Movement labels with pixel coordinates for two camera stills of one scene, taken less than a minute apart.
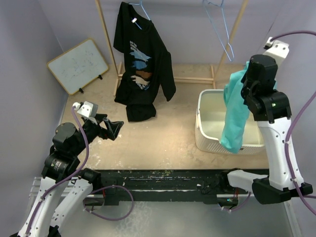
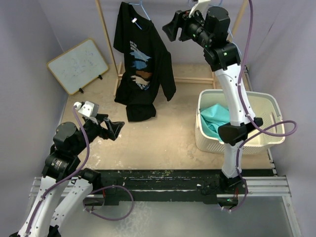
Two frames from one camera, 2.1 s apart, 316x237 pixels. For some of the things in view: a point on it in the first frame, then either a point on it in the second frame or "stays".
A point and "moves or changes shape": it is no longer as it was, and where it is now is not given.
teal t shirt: [236, 113] moves or changes shape
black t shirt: [147, 64] stays
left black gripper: [112, 127] stays
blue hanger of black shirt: [140, 4] stays
